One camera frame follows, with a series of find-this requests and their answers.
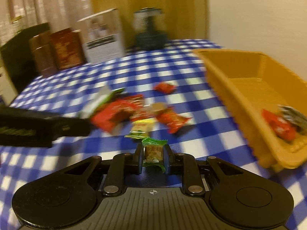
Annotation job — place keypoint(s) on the green candy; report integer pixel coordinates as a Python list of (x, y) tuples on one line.
[(153, 152)]

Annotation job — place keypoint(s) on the beige curtain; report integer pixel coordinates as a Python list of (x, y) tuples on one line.
[(60, 14)]

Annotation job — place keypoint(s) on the blue white checkered tablecloth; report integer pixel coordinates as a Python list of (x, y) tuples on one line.
[(177, 100)]

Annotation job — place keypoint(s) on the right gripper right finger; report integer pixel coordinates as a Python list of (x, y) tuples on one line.
[(185, 166)]

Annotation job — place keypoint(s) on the green white snack pack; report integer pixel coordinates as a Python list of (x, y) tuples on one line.
[(105, 95)]

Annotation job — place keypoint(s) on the large red snack pack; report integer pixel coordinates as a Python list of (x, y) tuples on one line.
[(115, 112)]

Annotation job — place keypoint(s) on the small red candy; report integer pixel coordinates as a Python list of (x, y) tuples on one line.
[(165, 88)]

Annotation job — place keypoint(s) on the orange plastic tray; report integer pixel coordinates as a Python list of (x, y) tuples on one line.
[(248, 82)]

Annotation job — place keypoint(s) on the white product box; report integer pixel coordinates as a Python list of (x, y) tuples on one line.
[(101, 36)]

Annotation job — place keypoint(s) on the brown metallic tin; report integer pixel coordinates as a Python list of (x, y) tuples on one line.
[(43, 55)]

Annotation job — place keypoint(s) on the red gift box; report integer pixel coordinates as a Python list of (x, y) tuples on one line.
[(67, 48)]

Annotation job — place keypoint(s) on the tan caramel candy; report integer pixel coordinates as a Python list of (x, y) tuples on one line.
[(156, 108)]

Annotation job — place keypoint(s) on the yellow candy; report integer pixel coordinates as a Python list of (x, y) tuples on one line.
[(143, 125)]

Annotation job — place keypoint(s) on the dark seaweed snack pack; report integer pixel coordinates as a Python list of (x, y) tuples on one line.
[(294, 116)]

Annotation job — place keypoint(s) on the black chair back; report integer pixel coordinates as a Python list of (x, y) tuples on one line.
[(18, 59)]

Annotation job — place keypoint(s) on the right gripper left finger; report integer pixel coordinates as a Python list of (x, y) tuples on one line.
[(119, 168)]

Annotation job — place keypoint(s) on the green glass humidifier jar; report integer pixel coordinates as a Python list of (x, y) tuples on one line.
[(150, 29)]

